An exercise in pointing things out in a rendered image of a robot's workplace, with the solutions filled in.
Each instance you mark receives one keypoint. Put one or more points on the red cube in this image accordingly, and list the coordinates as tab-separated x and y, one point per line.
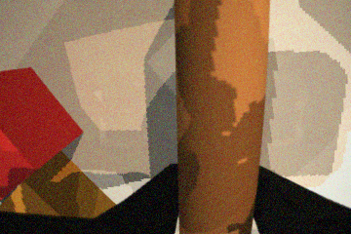
34	127

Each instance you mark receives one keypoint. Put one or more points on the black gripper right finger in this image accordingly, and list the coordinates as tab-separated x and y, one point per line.
284	207

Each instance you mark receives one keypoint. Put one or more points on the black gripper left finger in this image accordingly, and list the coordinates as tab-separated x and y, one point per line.
153	209

